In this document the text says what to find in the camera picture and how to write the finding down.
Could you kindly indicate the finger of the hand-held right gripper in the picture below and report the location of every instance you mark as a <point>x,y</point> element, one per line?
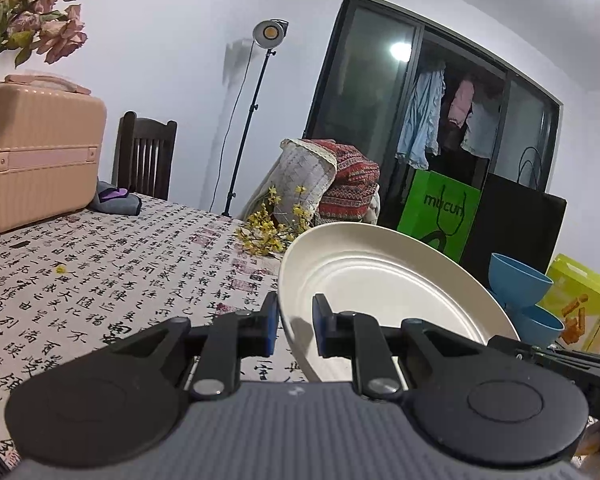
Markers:
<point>517,350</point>

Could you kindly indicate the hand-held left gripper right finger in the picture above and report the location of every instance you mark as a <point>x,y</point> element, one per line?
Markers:
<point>322,327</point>

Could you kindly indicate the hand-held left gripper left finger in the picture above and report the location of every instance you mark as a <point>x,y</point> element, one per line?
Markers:
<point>269,325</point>

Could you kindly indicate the blue bowl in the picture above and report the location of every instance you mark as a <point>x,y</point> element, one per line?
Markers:
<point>540,330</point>
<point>515,275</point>

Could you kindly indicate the cream plate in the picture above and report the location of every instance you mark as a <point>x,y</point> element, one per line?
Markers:
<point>380,270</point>

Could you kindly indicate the yellow blossom branches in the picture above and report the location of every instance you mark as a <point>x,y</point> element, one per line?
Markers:
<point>265,240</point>

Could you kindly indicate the yellow-green snack box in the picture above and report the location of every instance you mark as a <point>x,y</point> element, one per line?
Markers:
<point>575,285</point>

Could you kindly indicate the black paper bag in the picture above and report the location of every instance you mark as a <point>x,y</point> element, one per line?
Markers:
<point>515,230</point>

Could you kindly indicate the chair draped with patterned clothes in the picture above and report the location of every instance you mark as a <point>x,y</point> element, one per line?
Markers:
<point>256,202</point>

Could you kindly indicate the red patterned woven blanket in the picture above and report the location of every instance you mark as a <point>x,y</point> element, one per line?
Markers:
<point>350,190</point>

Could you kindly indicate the calligraphy printed tablecloth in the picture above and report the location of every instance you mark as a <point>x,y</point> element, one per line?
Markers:
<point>130,270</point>

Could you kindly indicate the green paper bag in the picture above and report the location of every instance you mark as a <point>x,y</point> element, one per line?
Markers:
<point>420,210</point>

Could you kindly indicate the grey and purple cloth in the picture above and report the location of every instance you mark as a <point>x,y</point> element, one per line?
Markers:
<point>125,206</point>

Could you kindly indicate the hanging white garment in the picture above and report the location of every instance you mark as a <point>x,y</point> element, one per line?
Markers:
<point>480,135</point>

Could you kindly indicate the dark wooden chair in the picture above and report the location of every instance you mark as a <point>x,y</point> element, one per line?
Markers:
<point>150,135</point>

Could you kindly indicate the hanging light blue garment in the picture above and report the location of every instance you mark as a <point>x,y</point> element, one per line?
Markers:
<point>420,120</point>

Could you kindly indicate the hanging pink garment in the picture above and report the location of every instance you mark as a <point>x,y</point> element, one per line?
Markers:
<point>462,105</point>

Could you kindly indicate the small black flat object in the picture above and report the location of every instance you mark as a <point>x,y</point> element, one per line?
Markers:
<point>19,245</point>

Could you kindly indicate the peach ribbed suitcase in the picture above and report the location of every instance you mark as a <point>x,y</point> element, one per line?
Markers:
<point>40,190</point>

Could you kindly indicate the studio light on stand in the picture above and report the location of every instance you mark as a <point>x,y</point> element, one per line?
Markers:
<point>269,32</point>

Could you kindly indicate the dried pink rose bouquet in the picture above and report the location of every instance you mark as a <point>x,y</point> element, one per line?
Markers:
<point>65,40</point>

